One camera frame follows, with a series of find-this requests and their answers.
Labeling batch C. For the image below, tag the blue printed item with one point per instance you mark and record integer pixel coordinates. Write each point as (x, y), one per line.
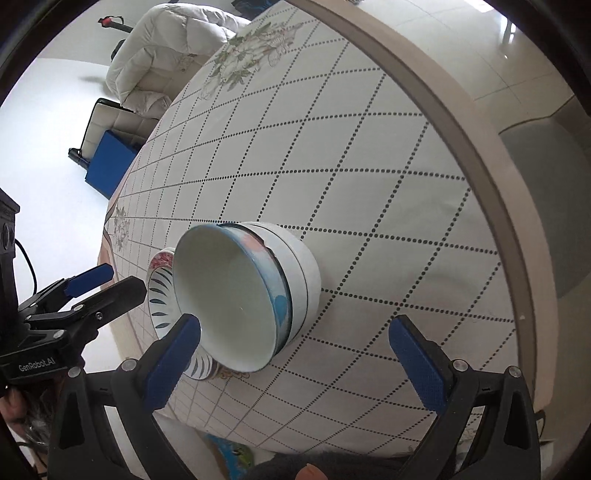
(231, 457)

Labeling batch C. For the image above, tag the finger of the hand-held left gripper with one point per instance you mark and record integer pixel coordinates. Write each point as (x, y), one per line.
(90, 279)
(115, 295)

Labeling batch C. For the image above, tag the white quilted jacket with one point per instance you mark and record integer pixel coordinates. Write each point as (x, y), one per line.
(161, 50)

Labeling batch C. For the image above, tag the person's right hand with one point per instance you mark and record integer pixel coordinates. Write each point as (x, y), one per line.
(310, 473)

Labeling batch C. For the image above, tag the black frame chair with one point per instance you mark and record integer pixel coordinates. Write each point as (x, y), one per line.
(115, 124)

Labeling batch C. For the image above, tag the blue leaf pattern plate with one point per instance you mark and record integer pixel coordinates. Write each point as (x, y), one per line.
(161, 295)

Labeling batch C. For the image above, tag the blue and pink dotted bowl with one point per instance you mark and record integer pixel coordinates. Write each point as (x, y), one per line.
(221, 295)

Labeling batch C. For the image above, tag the patterned tablecloth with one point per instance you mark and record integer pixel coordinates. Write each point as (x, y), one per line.
(346, 161)

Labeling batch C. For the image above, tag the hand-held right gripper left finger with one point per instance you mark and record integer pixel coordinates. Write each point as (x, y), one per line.
(173, 364)

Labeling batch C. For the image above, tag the blue box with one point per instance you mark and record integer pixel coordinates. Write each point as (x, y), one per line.
(108, 161)

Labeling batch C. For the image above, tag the large white bowl dark rim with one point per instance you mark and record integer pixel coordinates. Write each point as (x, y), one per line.
(288, 286)

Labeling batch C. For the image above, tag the red and black tool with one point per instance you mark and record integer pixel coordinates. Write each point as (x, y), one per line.
(113, 21)

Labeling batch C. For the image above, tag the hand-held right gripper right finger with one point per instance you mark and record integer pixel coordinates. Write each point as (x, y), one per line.
(418, 369)

